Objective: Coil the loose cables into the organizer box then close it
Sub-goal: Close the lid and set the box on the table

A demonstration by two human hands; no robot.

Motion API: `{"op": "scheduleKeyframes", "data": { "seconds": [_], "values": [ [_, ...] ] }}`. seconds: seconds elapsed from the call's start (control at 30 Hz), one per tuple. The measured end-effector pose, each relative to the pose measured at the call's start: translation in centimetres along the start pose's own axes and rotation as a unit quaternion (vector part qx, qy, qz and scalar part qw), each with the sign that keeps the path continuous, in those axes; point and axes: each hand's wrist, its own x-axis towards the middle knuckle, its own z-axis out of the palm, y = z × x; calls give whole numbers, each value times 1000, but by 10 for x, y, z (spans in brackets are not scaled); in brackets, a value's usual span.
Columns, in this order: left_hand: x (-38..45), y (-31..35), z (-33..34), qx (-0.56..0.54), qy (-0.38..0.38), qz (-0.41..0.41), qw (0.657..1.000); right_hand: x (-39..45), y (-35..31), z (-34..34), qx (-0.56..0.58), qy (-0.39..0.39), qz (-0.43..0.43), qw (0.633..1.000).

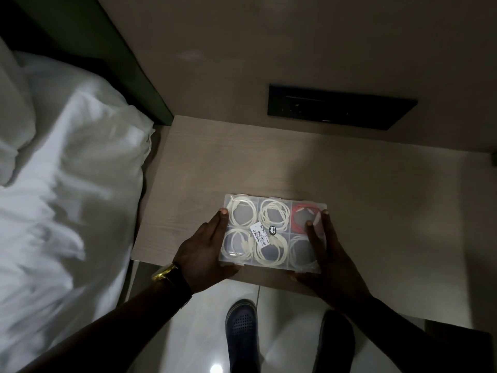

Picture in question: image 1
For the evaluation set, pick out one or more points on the person's right hand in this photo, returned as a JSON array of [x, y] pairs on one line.
[[338, 279]]

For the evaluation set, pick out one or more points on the person's left hand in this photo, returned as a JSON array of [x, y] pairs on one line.
[[202, 256]]

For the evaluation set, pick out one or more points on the clear plastic organizer box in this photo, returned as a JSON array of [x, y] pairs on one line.
[[272, 229]]

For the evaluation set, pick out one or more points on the person's left forearm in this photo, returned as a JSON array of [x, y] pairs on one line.
[[116, 334]]

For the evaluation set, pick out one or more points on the person's right forearm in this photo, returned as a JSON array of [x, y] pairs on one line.
[[407, 341]]

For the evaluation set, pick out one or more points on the black and gold wristwatch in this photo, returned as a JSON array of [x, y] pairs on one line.
[[171, 275]]

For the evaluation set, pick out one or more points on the dark blue clog shoe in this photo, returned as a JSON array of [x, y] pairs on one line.
[[334, 345], [241, 334]]

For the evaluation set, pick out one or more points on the white bed duvet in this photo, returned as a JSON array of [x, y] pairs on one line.
[[70, 209]]

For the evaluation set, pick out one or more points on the dark green headboard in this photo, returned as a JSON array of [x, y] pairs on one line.
[[116, 54]]

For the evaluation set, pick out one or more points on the white pillow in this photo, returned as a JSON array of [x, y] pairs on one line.
[[13, 120]]

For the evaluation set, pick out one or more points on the black wall socket panel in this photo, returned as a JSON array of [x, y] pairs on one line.
[[341, 106]]

